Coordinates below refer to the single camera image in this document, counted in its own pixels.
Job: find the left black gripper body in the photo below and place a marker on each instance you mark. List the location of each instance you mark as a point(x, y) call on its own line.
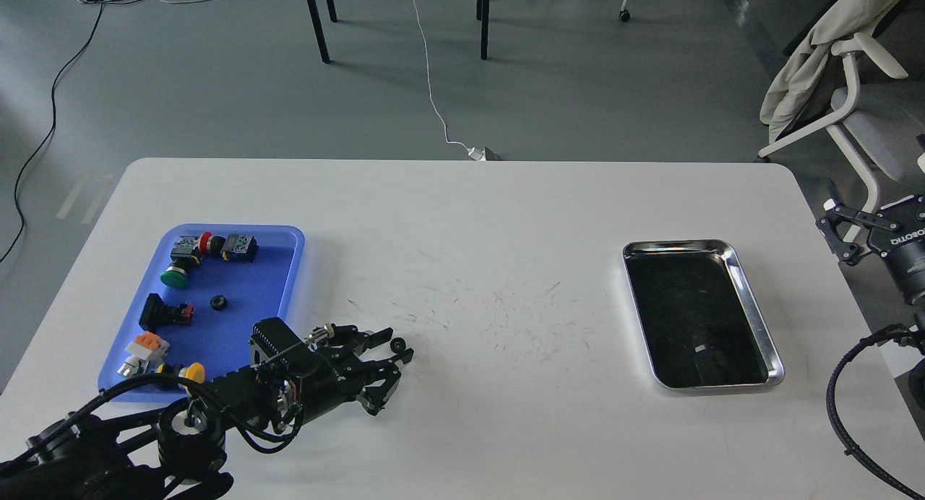
point(310, 385)

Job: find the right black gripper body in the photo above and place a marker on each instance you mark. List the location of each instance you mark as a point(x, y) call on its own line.
point(901, 249)

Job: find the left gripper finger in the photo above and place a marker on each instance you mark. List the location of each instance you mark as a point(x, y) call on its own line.
point(335, 342)
point(379, 380)

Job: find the small black gear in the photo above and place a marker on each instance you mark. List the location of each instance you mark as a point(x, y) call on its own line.
point(218, 302)
point(397, 345)

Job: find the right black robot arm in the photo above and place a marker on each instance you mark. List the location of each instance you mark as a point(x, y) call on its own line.
point(850, 254)

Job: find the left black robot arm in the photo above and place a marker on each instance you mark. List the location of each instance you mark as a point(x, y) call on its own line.
point(164, 435)

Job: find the white chair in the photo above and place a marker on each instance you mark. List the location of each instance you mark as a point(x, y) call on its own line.
point(874, 125)

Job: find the blue plastic tray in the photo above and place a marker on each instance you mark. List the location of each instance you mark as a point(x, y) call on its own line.
point(217, 339)

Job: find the stainless steel tray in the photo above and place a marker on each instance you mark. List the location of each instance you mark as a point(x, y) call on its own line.
point(701, 324)

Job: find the orange grey contact block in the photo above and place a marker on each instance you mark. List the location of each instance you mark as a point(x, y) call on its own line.
point(148, 347)

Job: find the beige cloth on chair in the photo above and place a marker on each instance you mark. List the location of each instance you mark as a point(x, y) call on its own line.
point(794, 84)

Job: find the black table leg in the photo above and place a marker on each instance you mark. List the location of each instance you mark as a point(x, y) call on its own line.
point(317, 27)
point(331, 10)
point(483, 16)

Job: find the black table leg rear left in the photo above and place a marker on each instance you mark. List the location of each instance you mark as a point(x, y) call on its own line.
point(331, 10)

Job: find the black table leg right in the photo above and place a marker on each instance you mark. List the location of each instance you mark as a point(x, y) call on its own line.
point(483, 16)

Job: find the yellow push button switch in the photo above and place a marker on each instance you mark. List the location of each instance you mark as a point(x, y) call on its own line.
point(134, 367)

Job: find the red push button switch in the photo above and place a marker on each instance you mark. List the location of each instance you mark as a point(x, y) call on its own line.
point(234, 247)

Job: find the green push button switch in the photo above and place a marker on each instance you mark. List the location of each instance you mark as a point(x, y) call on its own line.
point(176, 274)

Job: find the black red selector switch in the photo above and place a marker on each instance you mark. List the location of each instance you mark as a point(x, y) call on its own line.
point(156, 313)

